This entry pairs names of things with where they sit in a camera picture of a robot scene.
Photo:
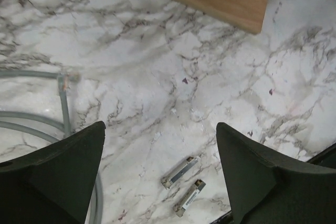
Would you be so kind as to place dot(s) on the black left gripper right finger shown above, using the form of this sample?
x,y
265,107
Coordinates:
x,y
266,186

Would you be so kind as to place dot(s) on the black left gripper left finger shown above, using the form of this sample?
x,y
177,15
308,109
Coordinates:
x,y
53,184

